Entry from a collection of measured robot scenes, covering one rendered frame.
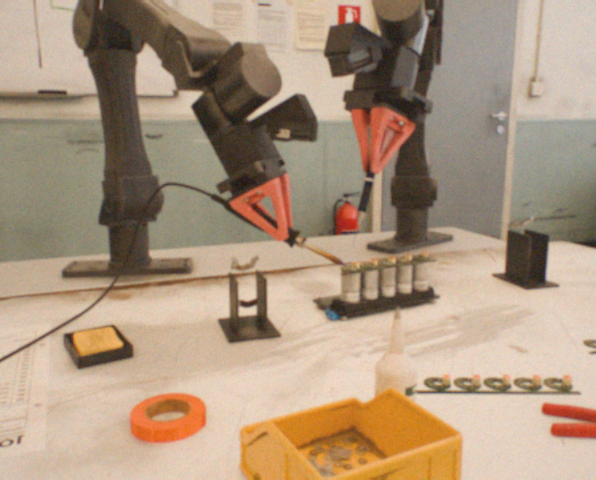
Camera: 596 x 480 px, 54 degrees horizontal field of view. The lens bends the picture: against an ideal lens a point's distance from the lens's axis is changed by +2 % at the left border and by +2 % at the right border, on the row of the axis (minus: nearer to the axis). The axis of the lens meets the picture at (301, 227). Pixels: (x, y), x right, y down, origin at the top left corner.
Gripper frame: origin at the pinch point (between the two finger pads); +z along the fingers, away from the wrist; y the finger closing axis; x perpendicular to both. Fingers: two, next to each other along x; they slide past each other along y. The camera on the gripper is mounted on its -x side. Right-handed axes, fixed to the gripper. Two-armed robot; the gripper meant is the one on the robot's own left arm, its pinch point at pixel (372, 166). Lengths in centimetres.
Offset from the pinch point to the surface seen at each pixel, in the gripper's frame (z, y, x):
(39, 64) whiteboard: -47, -255, 33
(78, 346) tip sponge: 27.1, -8.9, -28.3
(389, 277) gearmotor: 13.3, 2.8, 4.6
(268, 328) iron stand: 22.2, -1.9, -9.5
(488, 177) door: -63, -159, 295
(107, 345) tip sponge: 26.4, -7.1, -26.1
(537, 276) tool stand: 8.4, 8.7, 32.2
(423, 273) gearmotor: 11.9, 4.1, 10.0
